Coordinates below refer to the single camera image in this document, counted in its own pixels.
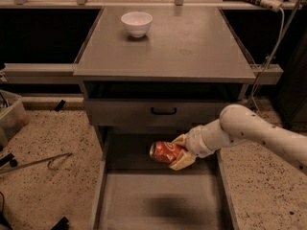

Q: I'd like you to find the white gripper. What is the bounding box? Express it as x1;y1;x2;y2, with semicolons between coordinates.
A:
169;126;214;171

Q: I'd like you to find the crushed orange coke can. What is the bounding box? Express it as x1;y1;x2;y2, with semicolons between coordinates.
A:
150;141;183;164

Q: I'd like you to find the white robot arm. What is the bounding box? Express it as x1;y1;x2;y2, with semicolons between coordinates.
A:
170;104;307;173

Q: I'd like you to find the open grey pulled-out drawer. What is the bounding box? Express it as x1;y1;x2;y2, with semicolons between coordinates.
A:
90;126;239;230

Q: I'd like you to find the grey metal drawer cabinet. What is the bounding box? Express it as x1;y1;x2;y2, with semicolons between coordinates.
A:
74;5;255;137

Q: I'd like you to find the thin metal rod on floor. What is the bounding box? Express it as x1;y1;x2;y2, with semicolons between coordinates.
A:
0;152;73;174

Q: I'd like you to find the black block on floor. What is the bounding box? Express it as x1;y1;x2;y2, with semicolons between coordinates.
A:
55;100;65;112

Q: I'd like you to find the white ceramic bowl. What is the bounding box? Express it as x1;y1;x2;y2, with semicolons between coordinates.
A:
121;11;153;37

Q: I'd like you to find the black object bottom floor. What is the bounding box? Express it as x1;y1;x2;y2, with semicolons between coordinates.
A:
51;217;69;230

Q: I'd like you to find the clear plastic storage bin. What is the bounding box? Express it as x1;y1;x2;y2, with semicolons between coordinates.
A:
0;90;29;147

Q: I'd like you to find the grey drawer with black handle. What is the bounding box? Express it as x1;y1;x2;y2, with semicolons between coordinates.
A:
83;100;229;127

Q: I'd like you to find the white cable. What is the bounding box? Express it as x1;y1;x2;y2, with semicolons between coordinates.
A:
248;7;286;113

